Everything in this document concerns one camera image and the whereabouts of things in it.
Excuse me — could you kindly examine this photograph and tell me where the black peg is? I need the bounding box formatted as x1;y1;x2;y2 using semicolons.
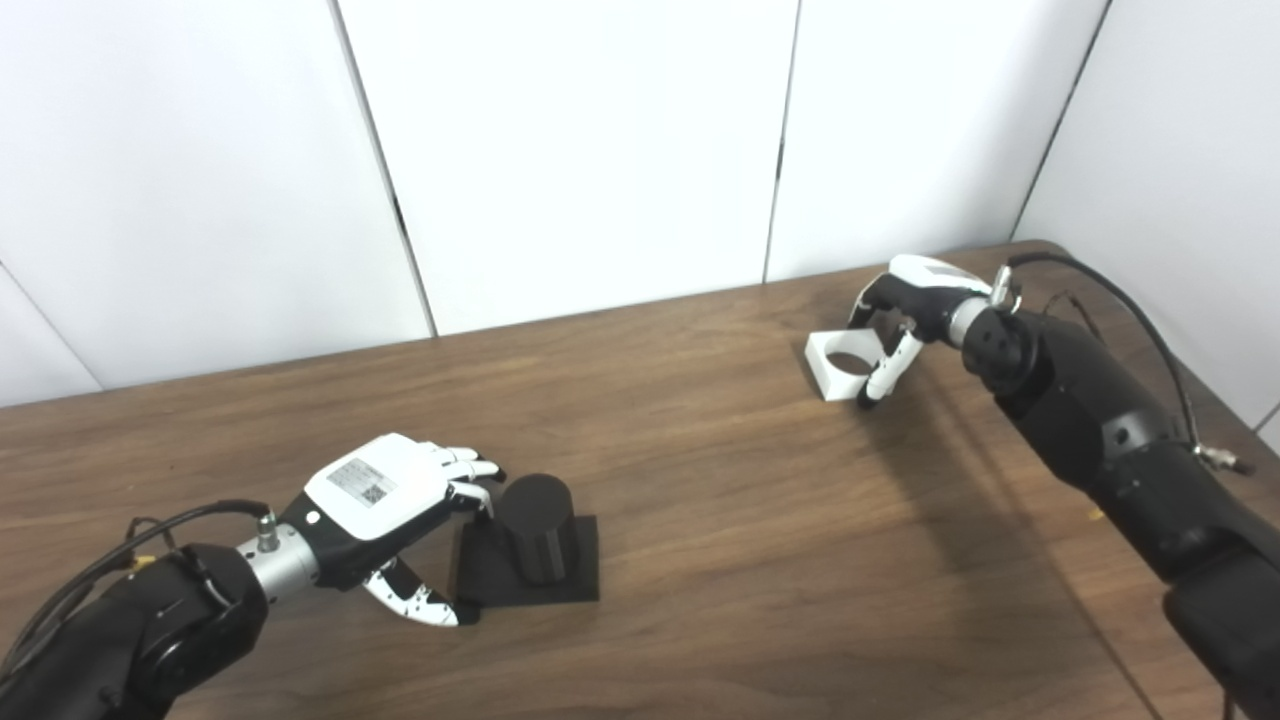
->
455;473;601;608

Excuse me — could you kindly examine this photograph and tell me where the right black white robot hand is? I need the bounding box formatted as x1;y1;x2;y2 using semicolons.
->
848;254;993;411

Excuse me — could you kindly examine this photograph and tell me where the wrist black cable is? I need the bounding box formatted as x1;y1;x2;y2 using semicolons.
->
0;499;283;681
990;252;1257;477

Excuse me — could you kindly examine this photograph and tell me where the white square piece with hole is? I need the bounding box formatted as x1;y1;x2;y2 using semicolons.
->
805;328;893;403

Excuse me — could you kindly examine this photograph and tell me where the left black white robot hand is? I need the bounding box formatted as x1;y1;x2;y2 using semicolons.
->
280;433;508;629

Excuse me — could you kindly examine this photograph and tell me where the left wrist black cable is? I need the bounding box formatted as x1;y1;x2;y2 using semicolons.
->
0;499;283;681

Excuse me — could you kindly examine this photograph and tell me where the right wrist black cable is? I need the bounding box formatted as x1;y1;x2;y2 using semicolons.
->
990;252;1257;477

